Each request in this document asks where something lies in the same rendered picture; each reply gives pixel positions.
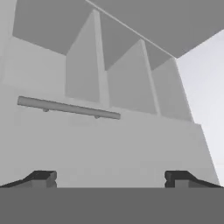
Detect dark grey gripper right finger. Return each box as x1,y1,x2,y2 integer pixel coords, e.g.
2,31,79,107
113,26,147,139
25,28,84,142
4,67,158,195
164,170,224,189

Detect pale grey drawer front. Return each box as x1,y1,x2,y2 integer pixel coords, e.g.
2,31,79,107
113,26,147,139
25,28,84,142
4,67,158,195
0,82,221,189

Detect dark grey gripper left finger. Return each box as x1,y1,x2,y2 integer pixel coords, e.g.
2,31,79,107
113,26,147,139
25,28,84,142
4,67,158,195
0,170,58,189

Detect grey bar handle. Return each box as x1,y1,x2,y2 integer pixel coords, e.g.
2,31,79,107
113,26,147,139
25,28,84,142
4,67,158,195
17,95,122,121

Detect pale grey cabinet with dividers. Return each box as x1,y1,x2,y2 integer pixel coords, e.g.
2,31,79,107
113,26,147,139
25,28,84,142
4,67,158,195
0,0,224,123

